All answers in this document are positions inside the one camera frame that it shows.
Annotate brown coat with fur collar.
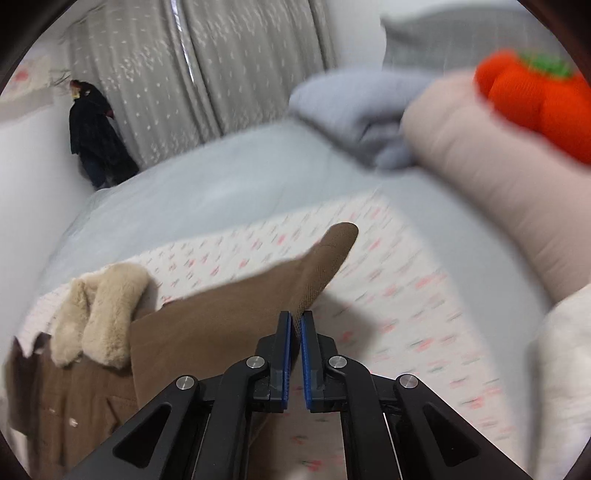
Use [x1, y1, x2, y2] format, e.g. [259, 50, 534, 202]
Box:
[5, 222, 359, 479]

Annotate dark hanging clothes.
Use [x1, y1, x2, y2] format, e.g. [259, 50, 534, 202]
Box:
[68, 79, 139, 190]

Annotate light grey bed cover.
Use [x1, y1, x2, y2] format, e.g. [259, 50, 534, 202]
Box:
[41, 119, 555, 315]

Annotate folded light blue blanket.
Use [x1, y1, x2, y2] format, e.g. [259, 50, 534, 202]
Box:
[288, 68, 440, 170]

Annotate pink long pillow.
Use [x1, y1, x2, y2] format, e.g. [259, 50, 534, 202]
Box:
[402, 70, 590, 302]

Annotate grey patterned curtain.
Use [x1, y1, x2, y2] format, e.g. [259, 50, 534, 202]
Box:
[65, 0, 335, 169]

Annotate orange pumpkin plush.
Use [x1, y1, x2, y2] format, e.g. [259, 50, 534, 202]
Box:
[474, 50, 590, 165]

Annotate grey quilted pillow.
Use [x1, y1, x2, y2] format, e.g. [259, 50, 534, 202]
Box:
[382, 5, 570, 72]

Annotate wall air conditioner with cover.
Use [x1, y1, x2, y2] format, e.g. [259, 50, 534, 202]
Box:
[0, 55, 70, 122]

